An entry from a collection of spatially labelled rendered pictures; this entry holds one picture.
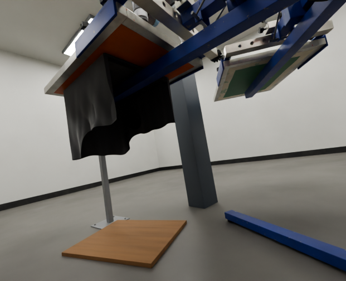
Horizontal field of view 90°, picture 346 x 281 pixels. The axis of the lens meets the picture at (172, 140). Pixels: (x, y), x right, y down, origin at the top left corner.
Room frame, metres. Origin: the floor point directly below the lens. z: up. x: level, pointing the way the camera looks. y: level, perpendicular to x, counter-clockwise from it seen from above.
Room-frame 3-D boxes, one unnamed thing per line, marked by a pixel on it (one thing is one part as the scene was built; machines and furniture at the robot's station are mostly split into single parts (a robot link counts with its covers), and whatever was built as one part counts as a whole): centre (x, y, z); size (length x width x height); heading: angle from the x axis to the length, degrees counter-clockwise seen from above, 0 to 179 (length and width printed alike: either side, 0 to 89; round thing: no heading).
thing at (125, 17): (1.00, 0.24, 0.97); 0.79 x 0.58 x 0.04; 52
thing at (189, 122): (1.53, -0.17, 0.60); 0.18 x 0.18 x 1.20; 41
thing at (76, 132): (0.87, 0.41, 0.74); 0.46 x 0.04 x 0.42; 52
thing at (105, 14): (0.63, 0.22, 0.98); 0.30 x 0.05 x 0.07; 52
